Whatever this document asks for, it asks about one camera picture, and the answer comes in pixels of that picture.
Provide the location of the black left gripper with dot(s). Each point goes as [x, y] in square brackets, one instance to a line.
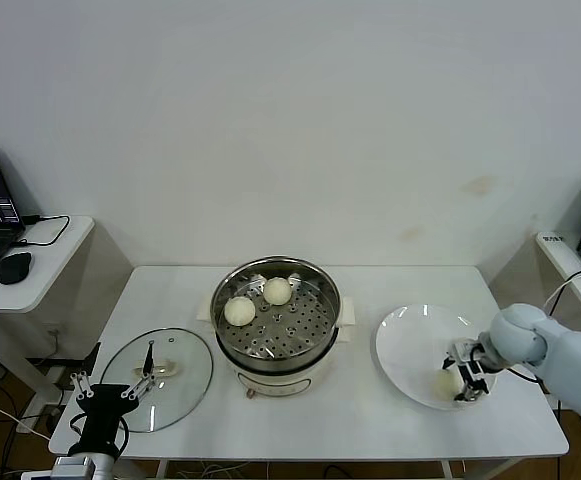
[105, 405]

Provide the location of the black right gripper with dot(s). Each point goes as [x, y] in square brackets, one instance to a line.
[477, 356]

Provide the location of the white steamed baozi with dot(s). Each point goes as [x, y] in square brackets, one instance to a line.
[446, 386]
[277, 292]
[240, 311]

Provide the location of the round glass pot lid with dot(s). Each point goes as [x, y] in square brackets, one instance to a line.
[180, 380]

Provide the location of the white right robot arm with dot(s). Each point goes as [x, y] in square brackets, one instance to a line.
[570, 360]

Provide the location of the perforated steel steamer basket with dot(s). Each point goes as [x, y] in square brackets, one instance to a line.
[300, 325]

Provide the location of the round white plate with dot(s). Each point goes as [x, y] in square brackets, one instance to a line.
[405, 345]

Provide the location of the white table leg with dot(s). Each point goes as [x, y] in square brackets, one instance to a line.
[162, 470]
[446, 470]

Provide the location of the white side table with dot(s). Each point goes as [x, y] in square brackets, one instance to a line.
[45, 280]
[565, 260]

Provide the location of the black computer mouse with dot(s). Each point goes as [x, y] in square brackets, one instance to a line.
[15, 267]

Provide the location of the cream electric cooker base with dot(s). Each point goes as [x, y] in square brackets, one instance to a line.
[275, 385]

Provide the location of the white wall outlet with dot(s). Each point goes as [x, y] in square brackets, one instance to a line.
[55, 330]

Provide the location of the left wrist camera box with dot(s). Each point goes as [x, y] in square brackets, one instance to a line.
[72, 466]

